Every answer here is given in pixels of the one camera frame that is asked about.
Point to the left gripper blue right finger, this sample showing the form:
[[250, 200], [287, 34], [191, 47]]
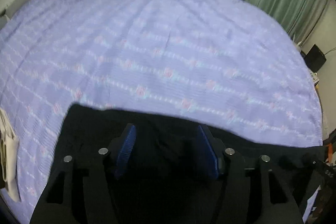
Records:
[[251, 191]]

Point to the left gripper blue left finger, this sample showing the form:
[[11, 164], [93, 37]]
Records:
[[78, 190]]

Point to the black pants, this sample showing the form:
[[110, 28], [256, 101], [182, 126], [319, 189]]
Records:
[[163, 181]]

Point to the white folded garment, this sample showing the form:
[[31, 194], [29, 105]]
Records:
[[9, 151]]

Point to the black speaker box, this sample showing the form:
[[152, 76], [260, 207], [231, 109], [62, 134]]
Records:
[[315, 59]]

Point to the purple floral bed sheet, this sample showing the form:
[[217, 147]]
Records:
[[223, 62]]

